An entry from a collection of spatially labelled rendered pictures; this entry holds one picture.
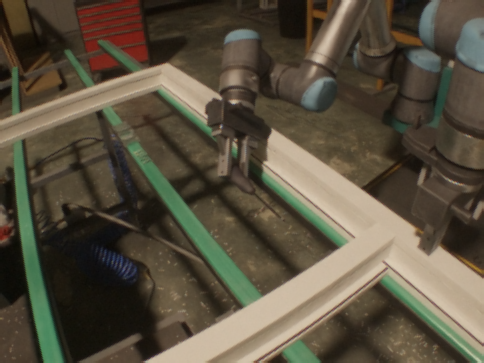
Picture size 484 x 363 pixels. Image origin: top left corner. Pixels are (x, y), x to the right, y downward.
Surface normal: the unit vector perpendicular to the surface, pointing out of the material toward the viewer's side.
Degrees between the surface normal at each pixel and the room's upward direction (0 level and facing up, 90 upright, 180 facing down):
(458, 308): 90
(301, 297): 0
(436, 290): 90
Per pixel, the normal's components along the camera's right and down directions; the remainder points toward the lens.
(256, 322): -0.06, -0.78
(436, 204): -0.84, 0.38
